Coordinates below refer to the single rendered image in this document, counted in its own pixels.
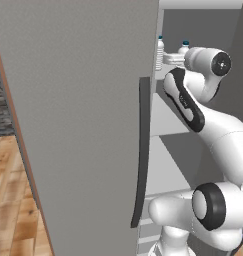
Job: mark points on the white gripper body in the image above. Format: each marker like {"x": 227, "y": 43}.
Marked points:
{"x": 174, "y": 59}

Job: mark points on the grey fridge freezer cabinet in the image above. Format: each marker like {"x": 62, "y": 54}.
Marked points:
{"x": 193, "y": 26}

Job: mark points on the white freezer shelf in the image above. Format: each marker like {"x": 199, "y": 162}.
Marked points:
{"x": 163, "y": 170}
{"x": 164, "y": 118}

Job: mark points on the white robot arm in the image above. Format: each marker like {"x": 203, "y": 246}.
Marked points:
{"x": 226, "y": 140}

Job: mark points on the grey freezer door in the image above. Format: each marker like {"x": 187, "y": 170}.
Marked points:
{"x": 76, "y": 116}

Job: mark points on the clear water bottle teal cap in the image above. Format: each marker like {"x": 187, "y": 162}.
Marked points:
{"x": 183, "y": 49}
{"x": 160, "y": 53}

